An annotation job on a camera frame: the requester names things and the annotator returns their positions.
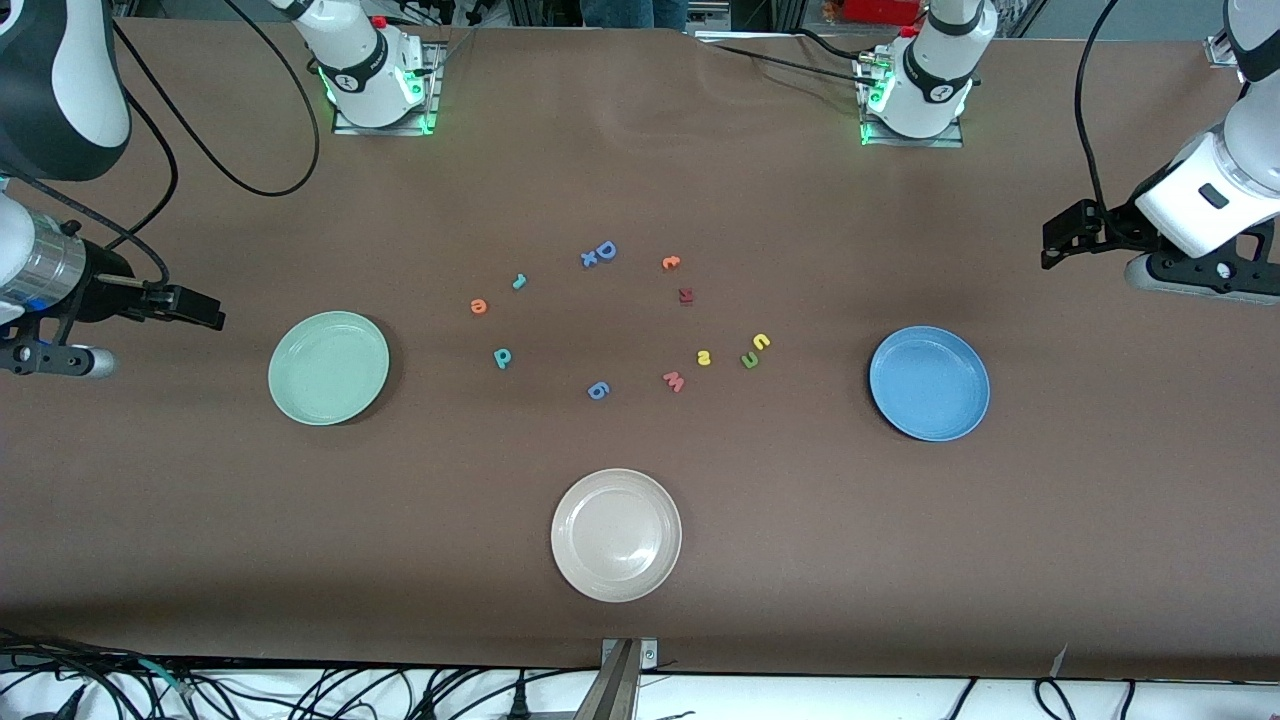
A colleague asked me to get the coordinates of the light green plate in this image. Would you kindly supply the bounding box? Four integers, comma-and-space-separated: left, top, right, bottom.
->
268, 311, 391, 427

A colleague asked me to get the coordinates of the blue plate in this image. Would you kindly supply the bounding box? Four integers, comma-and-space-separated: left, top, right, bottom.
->
868, 326, 991, 442

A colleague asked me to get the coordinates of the red box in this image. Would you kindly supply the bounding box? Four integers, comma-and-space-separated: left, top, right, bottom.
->
845, 0, 923, 26

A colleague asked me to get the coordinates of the brown table cover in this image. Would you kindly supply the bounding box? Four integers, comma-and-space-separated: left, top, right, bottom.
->
0, 18, 1280, 683

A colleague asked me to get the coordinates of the beige plate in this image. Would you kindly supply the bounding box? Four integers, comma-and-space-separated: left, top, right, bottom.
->
550, 468, 683, 603

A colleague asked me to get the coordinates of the grey metal bar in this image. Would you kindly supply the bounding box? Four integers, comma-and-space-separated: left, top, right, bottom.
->
575, 640, 641, 720

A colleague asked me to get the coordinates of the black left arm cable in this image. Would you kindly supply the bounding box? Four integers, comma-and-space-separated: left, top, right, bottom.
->
1073, 0, 1121, 236

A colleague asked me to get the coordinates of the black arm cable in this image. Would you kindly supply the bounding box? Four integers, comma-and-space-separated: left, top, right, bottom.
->
0, 0, 321, 291
1073, 0, 1121, 236

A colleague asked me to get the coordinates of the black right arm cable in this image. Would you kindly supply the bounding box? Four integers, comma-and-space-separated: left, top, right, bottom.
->
0, 0, 321, 291

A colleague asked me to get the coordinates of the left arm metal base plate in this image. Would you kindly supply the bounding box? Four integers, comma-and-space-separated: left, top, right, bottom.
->
858, 50, 966, 149

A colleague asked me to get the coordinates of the black table cable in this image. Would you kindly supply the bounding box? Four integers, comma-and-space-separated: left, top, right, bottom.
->
700, 38, 871, 83
795, 28, 863, 59

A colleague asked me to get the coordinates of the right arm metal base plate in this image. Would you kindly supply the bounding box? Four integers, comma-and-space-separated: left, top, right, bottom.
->
332, 40, 443, 136

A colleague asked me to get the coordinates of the thick black cable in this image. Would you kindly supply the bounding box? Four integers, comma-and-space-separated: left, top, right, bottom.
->
0, 628, 151, 673

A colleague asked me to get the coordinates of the teal cable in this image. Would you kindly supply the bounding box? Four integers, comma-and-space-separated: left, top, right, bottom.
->
130, 655, 201, 701

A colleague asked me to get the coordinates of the looped black cable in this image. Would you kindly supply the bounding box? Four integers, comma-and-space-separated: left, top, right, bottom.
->
1035, 678, 1079, 720

